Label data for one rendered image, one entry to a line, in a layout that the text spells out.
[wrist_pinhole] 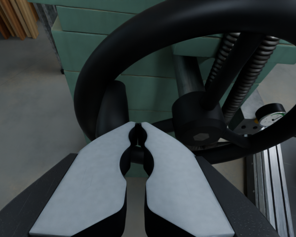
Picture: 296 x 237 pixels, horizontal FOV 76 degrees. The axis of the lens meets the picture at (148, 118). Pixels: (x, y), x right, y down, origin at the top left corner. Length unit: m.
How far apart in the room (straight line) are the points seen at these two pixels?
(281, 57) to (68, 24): 0.32
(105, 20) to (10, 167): 0.98
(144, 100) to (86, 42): 0.19
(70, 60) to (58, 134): 0.82
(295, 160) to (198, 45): 0.99
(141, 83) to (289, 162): 0.90
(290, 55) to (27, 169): 1.11
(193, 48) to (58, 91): 1.20
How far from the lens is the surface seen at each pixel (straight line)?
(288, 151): 1.20
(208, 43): 0.27
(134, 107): 0.50
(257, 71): 0.30
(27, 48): 1.79
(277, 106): 0.53
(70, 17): 0.36
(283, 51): 0.32
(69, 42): 0.39
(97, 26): 0.36
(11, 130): 1.30
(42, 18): 1.30
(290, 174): 1.13
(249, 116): 0.57
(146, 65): 0.40
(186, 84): 0.26
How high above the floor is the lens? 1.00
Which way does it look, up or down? 55 degrees down
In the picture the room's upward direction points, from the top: 12 degrees clockwise
